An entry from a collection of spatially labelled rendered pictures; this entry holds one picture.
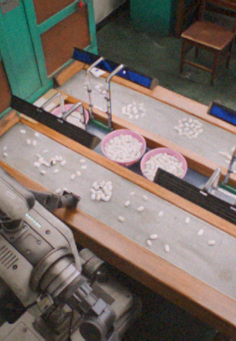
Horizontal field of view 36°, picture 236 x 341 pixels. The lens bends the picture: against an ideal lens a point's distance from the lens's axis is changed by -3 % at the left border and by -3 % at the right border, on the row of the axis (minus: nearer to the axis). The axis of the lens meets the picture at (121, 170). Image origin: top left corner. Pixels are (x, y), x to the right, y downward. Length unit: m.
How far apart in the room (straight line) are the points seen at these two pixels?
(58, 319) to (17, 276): 0.81
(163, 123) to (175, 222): 0.74
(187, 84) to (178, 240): 2.34
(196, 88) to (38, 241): 3.04
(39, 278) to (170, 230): 1.01
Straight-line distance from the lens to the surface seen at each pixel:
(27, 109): 2.11
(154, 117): 2.47
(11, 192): 1.02
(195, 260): 1.89
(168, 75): 4.07
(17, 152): 2.37
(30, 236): 1.16
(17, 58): 2.41
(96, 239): 1.90
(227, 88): 4.01
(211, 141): 2.37
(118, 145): 2.29
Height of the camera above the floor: 2.44
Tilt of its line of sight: 51 degrees down
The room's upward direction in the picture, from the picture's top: 2 degrees counter-clockwise
